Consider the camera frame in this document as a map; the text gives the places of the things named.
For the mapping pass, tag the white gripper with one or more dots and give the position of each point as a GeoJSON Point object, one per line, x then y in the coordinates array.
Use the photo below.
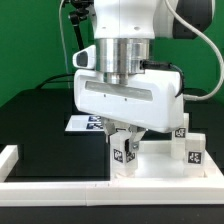
{"type": "Point", "coordinates": [151, 100]}

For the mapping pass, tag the white square tabletop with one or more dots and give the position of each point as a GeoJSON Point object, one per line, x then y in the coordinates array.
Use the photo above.
{"type": "Point", "coordinates": [155, 161]}

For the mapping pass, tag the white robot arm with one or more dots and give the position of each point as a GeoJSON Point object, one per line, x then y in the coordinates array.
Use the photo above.
{"type": "Point", "coordinates": [117, 80]}

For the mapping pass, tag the white marker tag sheet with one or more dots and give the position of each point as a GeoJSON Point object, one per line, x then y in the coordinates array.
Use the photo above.
{"type": "Point", "coordinates": [84, 123]}

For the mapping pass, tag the white U-shaped obstacle fence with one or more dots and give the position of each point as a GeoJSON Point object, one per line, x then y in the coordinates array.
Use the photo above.
{"type": "Point", "coordinates": [119, 191]}

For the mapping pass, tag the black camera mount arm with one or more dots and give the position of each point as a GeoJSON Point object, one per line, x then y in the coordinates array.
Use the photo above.
{"type": "Point", "coordinates": [78, 15]}

